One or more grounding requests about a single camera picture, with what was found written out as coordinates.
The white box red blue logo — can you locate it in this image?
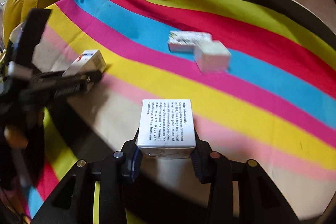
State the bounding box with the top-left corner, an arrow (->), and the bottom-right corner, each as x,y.
62,50 -> 106,93

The white box saxophone picture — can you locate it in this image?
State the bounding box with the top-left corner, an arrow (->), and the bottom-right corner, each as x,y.
136,99 -> 196,159

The multicolour striped cloth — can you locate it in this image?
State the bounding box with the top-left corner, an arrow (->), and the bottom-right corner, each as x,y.
25,0 -> 335,221

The flat white box green print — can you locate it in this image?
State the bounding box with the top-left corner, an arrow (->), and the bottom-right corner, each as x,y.
167,31 -> 212,53

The plain white cube box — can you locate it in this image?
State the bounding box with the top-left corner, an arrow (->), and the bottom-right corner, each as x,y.
194,41 -> 232,73

